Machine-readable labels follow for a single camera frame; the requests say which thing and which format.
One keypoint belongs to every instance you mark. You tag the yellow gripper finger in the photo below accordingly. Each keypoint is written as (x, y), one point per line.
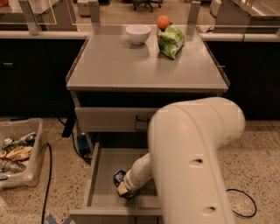
(122, 190)

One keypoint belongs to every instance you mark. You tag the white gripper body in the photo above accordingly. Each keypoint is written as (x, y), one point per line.
(133, 179)

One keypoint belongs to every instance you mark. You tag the blue pepsi can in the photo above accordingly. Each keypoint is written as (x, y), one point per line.
(121, 177)

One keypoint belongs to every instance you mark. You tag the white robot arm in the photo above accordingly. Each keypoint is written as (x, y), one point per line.
(183, 139)

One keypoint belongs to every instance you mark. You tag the open middle drawer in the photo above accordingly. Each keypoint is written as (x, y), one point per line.
(103, 205)

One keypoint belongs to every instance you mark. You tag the closed top drawer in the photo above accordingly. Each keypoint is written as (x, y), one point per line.
(101, 119)

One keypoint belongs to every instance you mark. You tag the grey drawer cabinet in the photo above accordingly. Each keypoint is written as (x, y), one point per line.
(112, 72)

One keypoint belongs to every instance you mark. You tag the blue power adapter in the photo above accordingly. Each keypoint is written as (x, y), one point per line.
(82, 144)

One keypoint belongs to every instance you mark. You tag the blue tape on floor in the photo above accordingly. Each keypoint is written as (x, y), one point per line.
(51, 220)

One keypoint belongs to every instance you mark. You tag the clear plastic bin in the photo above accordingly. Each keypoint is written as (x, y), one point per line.
(22, 146)

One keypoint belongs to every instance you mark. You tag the green chip bag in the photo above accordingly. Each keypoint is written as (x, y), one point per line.
(170, 41)

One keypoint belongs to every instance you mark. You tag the white bowl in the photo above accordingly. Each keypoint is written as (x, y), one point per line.
(138, 33)

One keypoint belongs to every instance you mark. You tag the orange fruit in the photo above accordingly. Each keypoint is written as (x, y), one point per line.
(162, 22)

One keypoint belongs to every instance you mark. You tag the black office chair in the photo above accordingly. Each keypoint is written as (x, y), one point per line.
(146, 3)

